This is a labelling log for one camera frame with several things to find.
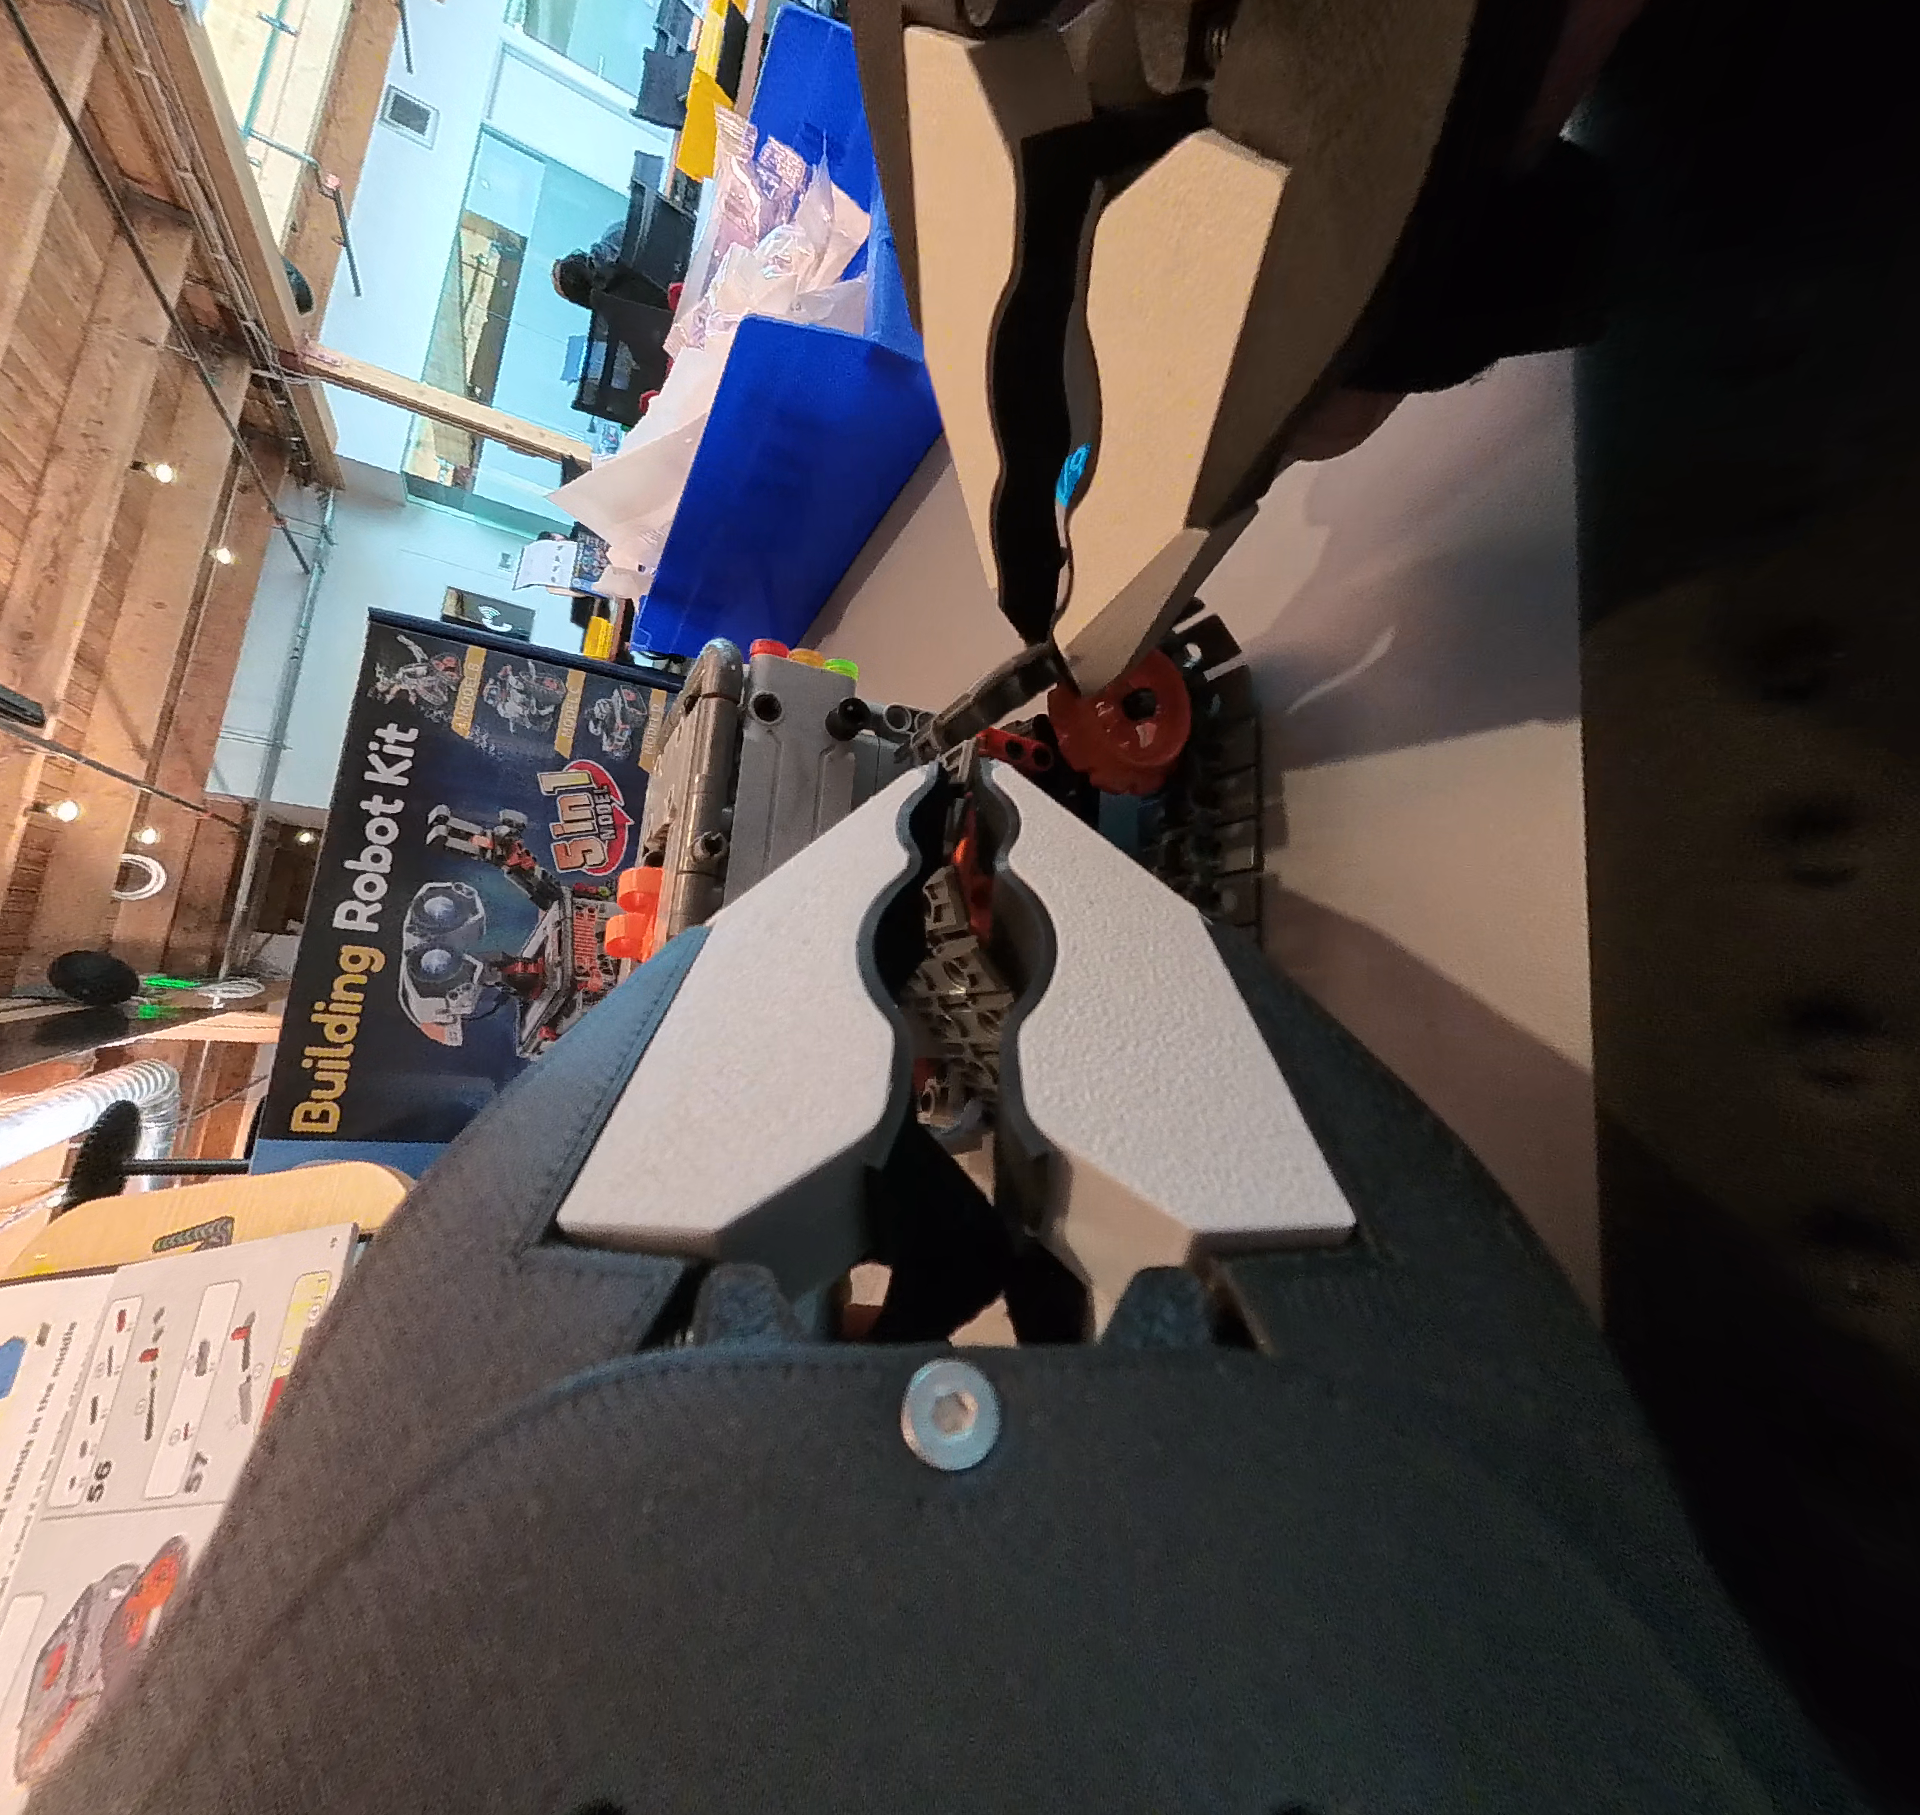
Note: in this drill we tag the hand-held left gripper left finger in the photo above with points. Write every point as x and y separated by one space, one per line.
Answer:
735 1079

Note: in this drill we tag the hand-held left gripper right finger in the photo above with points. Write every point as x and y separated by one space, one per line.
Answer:
1185 1079

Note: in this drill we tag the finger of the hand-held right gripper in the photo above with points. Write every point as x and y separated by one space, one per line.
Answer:
952 270
1185 345

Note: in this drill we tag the grey orange toy brick robot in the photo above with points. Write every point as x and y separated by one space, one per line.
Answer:
796 750

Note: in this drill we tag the blue storage bin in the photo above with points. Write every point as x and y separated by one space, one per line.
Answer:
780 495

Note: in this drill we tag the yellow storage bin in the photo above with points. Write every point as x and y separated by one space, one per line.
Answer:
706 120

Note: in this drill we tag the white crumpled packing bags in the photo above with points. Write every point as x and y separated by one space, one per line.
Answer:
631 464

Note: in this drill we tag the dark blue toy packaging box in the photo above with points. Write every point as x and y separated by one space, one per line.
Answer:
450 794

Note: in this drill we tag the black dotted mat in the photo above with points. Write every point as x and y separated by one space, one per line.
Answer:
1755 870

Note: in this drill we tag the white instruction booklet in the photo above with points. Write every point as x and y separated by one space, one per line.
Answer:
181 1334

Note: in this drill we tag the silver ventilation duct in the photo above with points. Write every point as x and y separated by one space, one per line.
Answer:
90 1110

